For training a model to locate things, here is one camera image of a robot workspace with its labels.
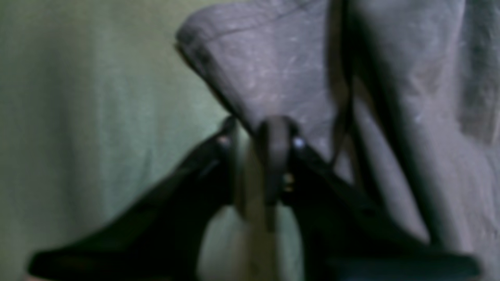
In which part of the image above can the grey t-shirt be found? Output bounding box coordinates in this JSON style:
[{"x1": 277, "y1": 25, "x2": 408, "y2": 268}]
[{"x1": 176, "y1": 0, "x2": 499, "y2": 281}]

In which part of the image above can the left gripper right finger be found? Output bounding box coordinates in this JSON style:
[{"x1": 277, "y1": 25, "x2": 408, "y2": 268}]
[{"x1": 256, "y1": 117, "x2": 481, "y2": 281}]

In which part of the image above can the light green table cloth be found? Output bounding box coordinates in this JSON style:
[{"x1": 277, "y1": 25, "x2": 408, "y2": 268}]
[{"x1": 1, "y1": 0, "x2": 304, "y2": 281}]

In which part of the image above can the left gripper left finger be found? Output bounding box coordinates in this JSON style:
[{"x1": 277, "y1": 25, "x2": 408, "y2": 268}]
[{"x1": 27, "y1": 117, "x2": 238, "y2": 281}]

